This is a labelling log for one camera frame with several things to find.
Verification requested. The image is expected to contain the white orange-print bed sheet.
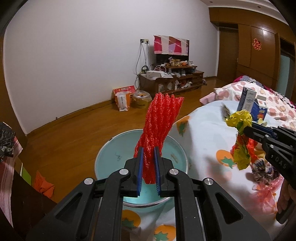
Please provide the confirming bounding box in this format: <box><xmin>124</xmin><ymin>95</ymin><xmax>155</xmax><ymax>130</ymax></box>
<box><xmin>122</xmin><ymin>100</ymin><xmax>287</xmax><ymax>240</ymax></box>

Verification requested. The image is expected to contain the red plastic bag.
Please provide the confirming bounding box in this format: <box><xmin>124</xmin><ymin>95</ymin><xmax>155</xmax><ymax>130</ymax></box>
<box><xmin>134</xmin><ymin>93</ymin><xmax>184</xmax><ymax>184</ymax></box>

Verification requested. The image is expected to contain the pink spotted quilt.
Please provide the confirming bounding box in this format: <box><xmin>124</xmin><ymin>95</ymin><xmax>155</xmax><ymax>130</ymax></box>
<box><xmin>200</xmin><ymin>76</ymin><xmax>295</xmax><ymax>131</ymax></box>

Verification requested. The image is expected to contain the television with pink cloth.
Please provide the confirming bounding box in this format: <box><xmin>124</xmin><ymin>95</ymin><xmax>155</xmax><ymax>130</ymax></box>
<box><xmin>154</xmin><ymin>35</ymin><xmax>190</xmax><ymax>63</ymax></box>

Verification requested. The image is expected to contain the tall white milk carton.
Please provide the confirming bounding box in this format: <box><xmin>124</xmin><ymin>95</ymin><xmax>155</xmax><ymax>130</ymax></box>
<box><xmin>237</xmin><ymin>87</ymin><xmax>256</xmax><ymax>113</ymax></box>

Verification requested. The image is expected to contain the orange cloth on floor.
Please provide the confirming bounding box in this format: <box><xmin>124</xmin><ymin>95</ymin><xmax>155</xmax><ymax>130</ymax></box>
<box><xmin>32</xmin><ymin>170</ymin><xmax>55</xmax><ymax>199</ymax></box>

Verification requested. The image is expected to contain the striped red white cloth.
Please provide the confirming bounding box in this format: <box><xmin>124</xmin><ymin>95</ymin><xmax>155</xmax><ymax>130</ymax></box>
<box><xmin>0</xmin><ymin>122</ymin><xmax>24</xmax><ymax>227</ymax></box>

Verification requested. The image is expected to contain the wall power socket with cables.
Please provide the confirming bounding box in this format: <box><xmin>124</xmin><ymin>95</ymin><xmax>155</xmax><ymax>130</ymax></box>
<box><xmin>133</xmin><ymin>39</ymin><xmax>150</xmax><ymax>90</ymax></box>

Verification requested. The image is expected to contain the brown wooden wardrobe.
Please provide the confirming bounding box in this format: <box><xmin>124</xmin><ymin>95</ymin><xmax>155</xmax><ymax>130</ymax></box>
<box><xmin>209</xmin><ymin>7</ymin><xmax>295</xmax><ymax>101</ymax></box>

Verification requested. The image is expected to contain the person right hand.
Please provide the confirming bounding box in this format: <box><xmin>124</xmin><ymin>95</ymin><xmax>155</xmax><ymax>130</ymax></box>
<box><xmin>277</xmin><ymin>180</ymin><xmax>296</xmax><ymax>213</ymax></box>

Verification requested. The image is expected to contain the gold dark snack packet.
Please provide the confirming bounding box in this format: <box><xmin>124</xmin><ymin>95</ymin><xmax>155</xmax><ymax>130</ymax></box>
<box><xmin>221</xmin><ymin>104</ymin><xmax>231</xmax><ymax>121</ymax></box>

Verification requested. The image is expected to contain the blue juice carton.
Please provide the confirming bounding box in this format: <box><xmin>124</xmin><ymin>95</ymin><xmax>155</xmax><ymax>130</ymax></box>
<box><xmin>250</xmin><ymin>98</ymin><xmax>268</xmax><ymax>121</ymax></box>

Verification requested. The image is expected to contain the light blue trash bin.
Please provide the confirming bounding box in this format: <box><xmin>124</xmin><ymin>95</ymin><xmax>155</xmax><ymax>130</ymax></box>
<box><xmin>94</xmin><ymin>129</ymin><xmax>189</xmax><ymax>213</ymax></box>

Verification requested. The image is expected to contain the yellow red snack wrapper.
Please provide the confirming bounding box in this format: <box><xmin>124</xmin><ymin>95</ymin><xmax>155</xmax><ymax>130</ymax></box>
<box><xmin>225</xmin><ymin>110</ymin><xmax>258</xmax><ymax>170</ymax></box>

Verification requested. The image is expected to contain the brown wooden TV cabinet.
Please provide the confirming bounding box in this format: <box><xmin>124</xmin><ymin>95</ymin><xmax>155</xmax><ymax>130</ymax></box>
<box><xmin>140</xmin><ymin>66</ymin><xmax>204</xmax><ymax>97</ymax></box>

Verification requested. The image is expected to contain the white box on cabinet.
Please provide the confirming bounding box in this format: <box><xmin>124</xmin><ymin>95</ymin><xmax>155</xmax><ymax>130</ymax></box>
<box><xmin>146</xmin><ymin>70</ymin><xmax>165</xmax><ymax>80</ymax></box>

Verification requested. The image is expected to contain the red orange paper bag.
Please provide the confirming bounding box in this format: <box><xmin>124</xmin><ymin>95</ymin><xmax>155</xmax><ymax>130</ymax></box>
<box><xmin>113</xmin><ymin>85</ymin><xmax>135</xmax><ymax>111</ymax></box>

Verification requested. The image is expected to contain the red wedding door sticker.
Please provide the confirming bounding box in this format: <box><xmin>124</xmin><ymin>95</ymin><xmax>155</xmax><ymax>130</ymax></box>
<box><xmin>252</xmin><ymin>38</ymin><xmax>262</xmax><ymax>51</ymax></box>

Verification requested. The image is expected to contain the clear plastic tub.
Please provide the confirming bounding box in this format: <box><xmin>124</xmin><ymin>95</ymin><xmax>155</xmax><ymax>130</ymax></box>
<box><xmin>132</xmin><ymin>90</ymin><xmax>152</xmax><ymax>108</ymax></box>

